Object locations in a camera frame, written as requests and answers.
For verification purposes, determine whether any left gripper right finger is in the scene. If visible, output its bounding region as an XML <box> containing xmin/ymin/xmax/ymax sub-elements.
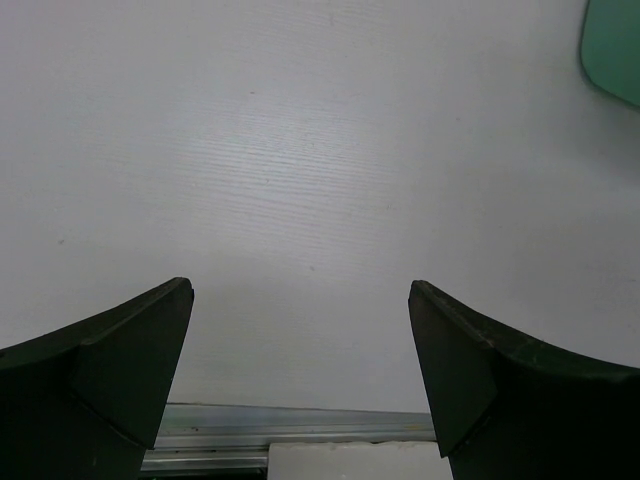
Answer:
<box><xmin>408</xmin><ymin>280</ymin><xmax>639</xmax><ymax>479</ymax></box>

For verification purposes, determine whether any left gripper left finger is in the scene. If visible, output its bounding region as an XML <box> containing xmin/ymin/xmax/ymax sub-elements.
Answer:
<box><xmin>1</xmin><ymin>277</ymin><xmax>194</xmax><ymax>479</ymax></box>

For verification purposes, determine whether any green plastic bin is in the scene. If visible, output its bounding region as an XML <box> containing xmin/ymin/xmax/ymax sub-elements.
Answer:
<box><xmin>580</xmin><ymin>0</ymin><xmax>639</xmax><ymax>107</ymax></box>

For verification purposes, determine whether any aluminium frame rail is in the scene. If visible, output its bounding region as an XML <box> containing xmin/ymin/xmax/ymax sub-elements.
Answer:
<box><xmin>139</xmin><ymin>403</ymin><xmax>436</xmax><ymax>479</ymax></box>

